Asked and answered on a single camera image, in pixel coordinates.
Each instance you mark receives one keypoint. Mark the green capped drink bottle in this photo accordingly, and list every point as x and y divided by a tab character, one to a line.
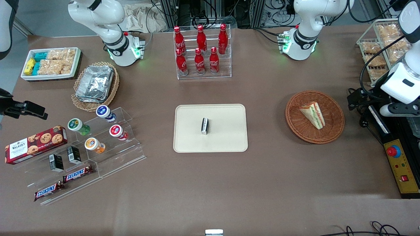
76	125

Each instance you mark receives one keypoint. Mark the Snickers chocolate bar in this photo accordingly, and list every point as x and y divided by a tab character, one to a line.
49	190
78	173

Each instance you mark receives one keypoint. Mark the brown round wicker basket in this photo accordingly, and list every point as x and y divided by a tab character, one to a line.
295	121

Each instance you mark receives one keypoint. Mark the yellow snack packet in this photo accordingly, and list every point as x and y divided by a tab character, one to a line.
29	66

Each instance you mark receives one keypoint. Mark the clear cracker bag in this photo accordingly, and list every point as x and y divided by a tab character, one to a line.
396	55
371	47
377	73
375	61
387	31
395	43

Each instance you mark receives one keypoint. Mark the stack of foil trays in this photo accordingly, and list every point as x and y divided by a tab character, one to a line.
95	83

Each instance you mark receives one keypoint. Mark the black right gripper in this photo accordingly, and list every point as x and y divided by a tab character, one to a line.
9	108

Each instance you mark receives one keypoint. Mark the triangular sandwich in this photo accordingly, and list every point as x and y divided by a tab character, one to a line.
314	114

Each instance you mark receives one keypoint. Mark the orange capped drink bottle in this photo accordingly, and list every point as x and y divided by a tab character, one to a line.
92	144

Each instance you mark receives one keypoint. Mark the teal snack packet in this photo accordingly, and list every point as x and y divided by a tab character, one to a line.
41	56
36	68

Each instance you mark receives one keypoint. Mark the red Walkers cookie box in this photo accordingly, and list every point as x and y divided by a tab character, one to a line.
36	146

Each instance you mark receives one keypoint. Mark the red cola bottle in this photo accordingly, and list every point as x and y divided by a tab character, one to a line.
201	37
181	64
179	38
199	63
214	62
223	39

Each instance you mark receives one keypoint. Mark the yellow control panel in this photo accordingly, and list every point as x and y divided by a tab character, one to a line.
403	170

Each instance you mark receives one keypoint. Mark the white rectangular snack tray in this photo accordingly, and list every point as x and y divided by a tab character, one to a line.
77	62

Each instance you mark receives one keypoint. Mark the black sealing machine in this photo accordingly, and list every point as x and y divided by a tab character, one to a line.
393	129

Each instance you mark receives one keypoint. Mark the beige cloth bag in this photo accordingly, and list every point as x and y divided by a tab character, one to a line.
141	18

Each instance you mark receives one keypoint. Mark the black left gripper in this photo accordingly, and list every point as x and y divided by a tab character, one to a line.
362	97

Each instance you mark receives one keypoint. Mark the small black white packet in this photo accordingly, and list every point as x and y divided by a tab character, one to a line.
204	126

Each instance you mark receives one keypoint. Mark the blue capped drink bottle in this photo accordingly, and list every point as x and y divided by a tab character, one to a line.
104	112

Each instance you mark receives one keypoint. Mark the clear acrylic bottle rack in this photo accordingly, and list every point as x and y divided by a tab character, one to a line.
224	65

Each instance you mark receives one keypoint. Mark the clear rice cracker packet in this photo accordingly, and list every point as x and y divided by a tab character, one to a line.
67	66
50	67
62	54

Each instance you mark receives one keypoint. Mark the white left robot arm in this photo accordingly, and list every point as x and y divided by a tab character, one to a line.
305	23

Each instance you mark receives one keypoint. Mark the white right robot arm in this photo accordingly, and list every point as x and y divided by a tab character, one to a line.
111	19

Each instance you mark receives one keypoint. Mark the red capped drink bottle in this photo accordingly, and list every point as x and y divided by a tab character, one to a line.
116	131

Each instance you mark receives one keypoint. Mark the clear acrylic step display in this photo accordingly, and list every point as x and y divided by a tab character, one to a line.
124	157

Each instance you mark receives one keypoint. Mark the small silver white device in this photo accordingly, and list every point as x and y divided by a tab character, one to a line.
214	232

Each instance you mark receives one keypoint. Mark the red emergency stop button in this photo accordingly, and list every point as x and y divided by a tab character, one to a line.
393	151

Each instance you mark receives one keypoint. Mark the small black box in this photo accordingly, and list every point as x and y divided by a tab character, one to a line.
56	163
74	155

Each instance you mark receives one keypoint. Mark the light oval wicker basket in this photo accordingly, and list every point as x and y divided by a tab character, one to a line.
111	95

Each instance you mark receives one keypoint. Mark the beige rectangular tray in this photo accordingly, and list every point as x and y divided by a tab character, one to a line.
226	131

